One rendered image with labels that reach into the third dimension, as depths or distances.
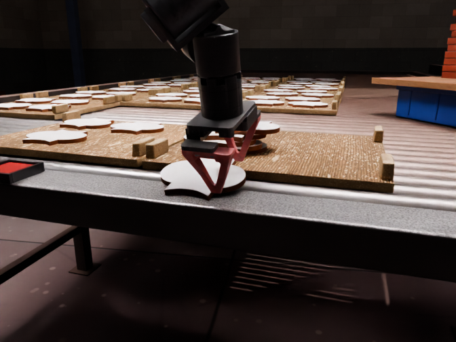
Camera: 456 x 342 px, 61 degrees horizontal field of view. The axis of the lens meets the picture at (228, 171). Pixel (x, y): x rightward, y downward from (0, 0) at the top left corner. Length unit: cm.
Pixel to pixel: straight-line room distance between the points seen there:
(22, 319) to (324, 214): 169
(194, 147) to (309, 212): 17
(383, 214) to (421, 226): 5
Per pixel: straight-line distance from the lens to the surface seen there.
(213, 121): 50
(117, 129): 95
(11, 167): 75
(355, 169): 65
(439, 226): 53
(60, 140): 87
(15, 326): 200
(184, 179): 59
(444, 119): 126
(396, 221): 52
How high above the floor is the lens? 111
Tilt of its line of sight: 17 degrees down
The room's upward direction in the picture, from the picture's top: straight up
